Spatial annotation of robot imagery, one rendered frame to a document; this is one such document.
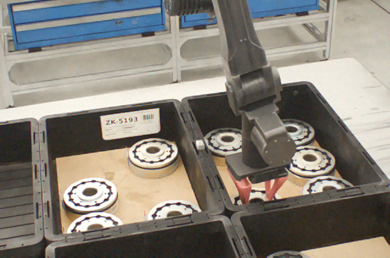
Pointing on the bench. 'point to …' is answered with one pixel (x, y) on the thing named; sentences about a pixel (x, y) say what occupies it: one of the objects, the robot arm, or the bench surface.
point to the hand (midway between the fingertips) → (256, 199)
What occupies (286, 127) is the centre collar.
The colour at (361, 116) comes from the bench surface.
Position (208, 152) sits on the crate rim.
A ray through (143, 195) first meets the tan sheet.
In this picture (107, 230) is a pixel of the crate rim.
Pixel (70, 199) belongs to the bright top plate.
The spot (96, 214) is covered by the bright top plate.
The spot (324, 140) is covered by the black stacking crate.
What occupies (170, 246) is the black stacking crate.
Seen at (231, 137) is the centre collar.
